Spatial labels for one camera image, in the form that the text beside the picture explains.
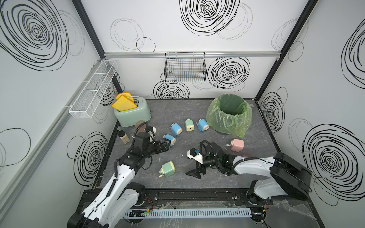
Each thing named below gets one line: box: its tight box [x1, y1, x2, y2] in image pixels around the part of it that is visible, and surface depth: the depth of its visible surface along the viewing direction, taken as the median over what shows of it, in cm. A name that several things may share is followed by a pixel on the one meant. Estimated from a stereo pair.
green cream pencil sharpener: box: [158, 161, 176, 178], surface depth 79 cm
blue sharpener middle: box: [170, 123, 183, 137], surface depth 97 cm
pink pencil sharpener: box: [226, 138, 245, 152], surface depth 89 cm
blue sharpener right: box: [195, 118, 210, 133], surface depth 98 cm
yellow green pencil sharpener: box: [184, 118, 195, 132], surface depth 98 cm
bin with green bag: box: [206, 93, 252, 138], surface depth 85 cm
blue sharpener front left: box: [162, 133, 177, 148], surface depth 91 cm
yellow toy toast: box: [111, 92, 138, 112], surface depth 93 cm
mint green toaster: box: [114, 97, 152, 128], surface depth 98 cm
